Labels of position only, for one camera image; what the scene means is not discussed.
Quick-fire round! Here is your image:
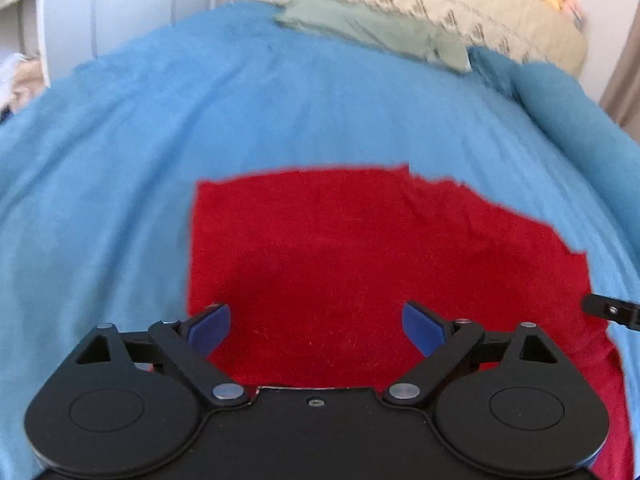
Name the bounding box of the beige curtain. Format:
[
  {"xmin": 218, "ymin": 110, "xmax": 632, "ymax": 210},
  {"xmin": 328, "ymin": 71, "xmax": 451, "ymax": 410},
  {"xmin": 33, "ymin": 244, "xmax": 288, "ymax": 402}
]
[{"xmin": 600, "ymin": 20, "xmax": 639, "ymax": 141}]

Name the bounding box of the white shelf unit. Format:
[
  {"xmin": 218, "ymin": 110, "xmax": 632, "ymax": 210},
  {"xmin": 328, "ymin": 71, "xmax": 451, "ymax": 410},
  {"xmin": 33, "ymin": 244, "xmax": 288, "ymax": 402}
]
[{"xmin": 1, "ymin": 0, "xmax": 50, "ymax": 114}]

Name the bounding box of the rolled blue duvet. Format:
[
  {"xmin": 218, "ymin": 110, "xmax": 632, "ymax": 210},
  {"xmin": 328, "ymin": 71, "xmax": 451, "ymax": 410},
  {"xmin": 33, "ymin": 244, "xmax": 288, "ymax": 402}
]
[{"xmin": 468, "ymin": 47, "xmax": 639, "ymax": 250}]

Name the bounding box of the red long-sleeve sweater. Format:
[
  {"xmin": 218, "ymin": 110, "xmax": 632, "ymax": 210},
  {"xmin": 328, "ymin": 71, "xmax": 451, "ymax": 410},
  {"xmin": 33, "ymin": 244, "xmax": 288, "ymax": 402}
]
[{"xmin": 188, "ymin": 167, "xmax": 634, "ymax": 479}]

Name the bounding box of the green pillow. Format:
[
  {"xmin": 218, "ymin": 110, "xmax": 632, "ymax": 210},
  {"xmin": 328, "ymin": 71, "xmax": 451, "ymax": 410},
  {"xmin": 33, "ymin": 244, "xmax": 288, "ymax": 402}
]
[{"xmin": 274, "ymin": 0, "xmax": 471, "ymax": 73}]

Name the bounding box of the blue bed sheet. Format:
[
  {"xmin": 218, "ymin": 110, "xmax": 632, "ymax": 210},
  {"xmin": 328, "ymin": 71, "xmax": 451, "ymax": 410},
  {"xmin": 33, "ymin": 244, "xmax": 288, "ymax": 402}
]
[{"xmin": 1, "ymin": 2, "xmax": 639, "ymax": 479}]

